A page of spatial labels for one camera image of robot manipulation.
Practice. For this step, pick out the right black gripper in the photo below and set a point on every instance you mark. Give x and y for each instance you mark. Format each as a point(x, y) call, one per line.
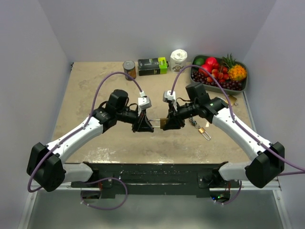
point(174, 121)

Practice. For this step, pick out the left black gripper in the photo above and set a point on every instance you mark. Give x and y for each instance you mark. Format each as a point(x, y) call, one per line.
point(141, 124)

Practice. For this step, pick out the large brass padlock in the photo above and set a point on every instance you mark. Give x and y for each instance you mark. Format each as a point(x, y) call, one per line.
point(159, 123)

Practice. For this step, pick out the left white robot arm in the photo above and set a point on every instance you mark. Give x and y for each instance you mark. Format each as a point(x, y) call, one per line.
point(47, 163)

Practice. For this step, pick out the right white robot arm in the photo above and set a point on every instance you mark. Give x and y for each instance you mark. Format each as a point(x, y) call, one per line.
point(263, 165)

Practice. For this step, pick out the small brass padlock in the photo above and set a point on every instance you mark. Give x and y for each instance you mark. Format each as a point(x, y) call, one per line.
point(204, 133)

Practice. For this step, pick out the black and green box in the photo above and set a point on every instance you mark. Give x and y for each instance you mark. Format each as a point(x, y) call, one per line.
point(152, 66)

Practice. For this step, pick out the dark tin can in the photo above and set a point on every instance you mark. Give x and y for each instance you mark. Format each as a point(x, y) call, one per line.
point(129, 68)

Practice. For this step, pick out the white paper cup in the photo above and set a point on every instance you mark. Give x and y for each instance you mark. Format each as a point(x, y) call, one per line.
point(178, 60)

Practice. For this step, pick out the grey fruit tray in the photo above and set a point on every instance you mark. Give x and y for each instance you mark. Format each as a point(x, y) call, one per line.
point(229, 92)

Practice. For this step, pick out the green lime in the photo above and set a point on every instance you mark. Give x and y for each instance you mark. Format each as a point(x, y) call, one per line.
point(199, 61)

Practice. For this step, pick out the red apple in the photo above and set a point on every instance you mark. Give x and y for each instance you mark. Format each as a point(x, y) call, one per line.
point(210, 64)

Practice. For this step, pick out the dark grape bunch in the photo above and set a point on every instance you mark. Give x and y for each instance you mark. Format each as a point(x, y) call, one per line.
point(197, 76)

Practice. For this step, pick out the orange pineapple toy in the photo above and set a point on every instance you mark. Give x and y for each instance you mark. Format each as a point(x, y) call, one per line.
point(236, 71)

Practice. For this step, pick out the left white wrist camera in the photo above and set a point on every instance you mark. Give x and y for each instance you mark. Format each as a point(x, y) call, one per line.
point(144, 103)

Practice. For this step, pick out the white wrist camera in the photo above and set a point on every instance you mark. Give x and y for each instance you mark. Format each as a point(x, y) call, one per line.
point(169, 96)
point(144, 103)

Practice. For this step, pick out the keychain with dark beads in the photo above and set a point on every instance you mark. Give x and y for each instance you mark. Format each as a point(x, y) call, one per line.
point(194, 123)

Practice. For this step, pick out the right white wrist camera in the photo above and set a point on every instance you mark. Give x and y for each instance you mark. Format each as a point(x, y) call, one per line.
point(169, 96)

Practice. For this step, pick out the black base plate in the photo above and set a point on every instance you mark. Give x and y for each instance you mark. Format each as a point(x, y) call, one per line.
point(200, 180)

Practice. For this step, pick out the aluminium rail frame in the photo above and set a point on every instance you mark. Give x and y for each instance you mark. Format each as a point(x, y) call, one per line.
point(48, 164)

